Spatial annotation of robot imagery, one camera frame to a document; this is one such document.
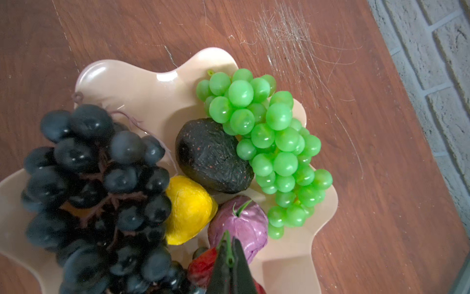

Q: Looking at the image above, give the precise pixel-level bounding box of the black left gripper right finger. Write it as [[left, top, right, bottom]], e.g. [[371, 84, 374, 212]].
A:
[[230, 238, 258, 294]]

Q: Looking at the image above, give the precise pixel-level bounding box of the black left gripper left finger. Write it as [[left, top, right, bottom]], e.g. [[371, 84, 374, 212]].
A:
[[206, 230, 231, 294]]

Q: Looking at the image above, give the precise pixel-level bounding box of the red cherry pair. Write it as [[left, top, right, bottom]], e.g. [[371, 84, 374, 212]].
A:
[[188, 237, 266, 294]]

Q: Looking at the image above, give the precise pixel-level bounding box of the purple fake fig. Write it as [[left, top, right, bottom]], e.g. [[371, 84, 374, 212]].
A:
[[208, 195, 269, 263]]

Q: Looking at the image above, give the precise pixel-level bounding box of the yellow fake lemon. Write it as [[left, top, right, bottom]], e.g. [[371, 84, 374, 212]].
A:
[[166, 175, 219, 246]]

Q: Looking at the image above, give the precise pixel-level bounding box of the black fake avocado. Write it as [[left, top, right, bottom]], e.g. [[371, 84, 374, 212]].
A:
[[175, 118, 254, 194]]

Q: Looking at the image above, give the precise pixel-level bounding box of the green grape bunch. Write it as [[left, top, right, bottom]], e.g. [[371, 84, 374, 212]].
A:
[[196, 69, 333, 240]]

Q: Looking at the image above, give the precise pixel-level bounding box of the dark purple grape bunch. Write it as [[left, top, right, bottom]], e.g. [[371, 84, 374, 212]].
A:
[[21, 104, 204, 294]]

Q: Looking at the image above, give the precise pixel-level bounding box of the pink scalloped fruit bowl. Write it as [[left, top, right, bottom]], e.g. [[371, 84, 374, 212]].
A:
[[1, 48, 339, 294]]

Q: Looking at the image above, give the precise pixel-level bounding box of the aluminium mounting rail frame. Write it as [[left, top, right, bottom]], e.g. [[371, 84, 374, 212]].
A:
[[448, 254, 470, 294]]

